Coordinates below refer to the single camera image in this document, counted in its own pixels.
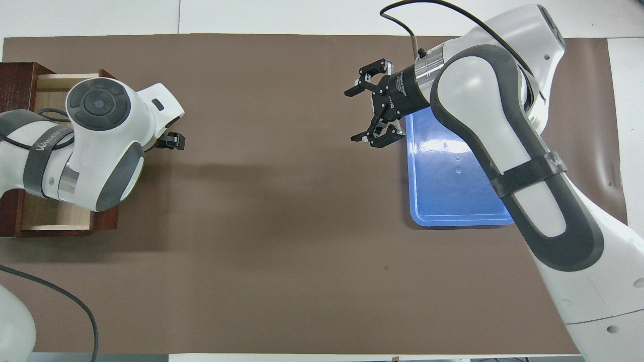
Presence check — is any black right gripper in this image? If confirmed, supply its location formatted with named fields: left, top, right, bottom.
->
left=345, top=59, right=433, bottom=149

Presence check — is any wooden drawer with white handle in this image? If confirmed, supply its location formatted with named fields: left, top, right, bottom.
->
left=14, top=69, right=119, bottom=238

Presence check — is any blue plastic tray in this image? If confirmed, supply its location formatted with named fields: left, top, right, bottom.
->
left=405, top=107, right=515, bottom=228

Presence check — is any brown table mat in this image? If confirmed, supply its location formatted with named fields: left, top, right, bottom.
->
left=0, top=34, right=628, bottom=355

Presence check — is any dark wooden cabinet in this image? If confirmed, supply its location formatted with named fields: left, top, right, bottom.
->
left=0, top=61, right=56, bottom=237

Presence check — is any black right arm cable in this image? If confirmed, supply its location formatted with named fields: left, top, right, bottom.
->
left=380, top=0, right=546, bottom=99

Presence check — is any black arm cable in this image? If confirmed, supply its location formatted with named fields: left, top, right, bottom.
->
left=0, top=108, right=99, bottom=362
left=380, top=0, right=546, bottom=99

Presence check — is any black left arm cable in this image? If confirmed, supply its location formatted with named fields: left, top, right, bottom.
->
left=0, top=108, right=99, bottom=362

